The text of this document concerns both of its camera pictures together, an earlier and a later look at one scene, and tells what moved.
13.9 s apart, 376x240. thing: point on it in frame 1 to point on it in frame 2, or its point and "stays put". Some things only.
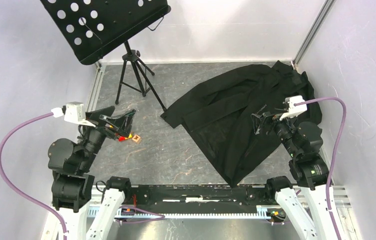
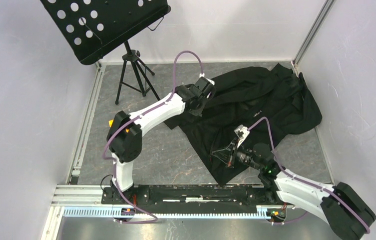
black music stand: x=91 y=28 stays put
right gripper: x=259 y=121 to x=231 y=151
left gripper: x=122 y=124 to x=198 y=112
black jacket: x=217 y=111 stays put
